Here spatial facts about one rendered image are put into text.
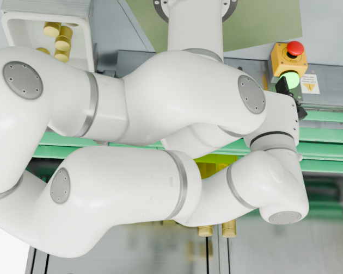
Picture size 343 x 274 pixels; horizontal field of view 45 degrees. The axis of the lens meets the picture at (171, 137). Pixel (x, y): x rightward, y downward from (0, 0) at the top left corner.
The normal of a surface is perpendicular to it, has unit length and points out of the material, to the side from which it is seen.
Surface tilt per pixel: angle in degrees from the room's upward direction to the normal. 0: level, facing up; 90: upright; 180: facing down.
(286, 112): 96
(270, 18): 1
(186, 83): 80
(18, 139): 36
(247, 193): 40
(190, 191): 63
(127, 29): 0
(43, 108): 75
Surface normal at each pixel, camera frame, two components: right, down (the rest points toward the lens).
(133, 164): 0.56, -0.59
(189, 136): -0.48, 0.54
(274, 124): 0.27, -0.51
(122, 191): 0.64, 0.08
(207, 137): -0.28, 0.74
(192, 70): 0.57, -0.40
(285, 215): 0.00, 0.79
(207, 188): -0.79, -0.32
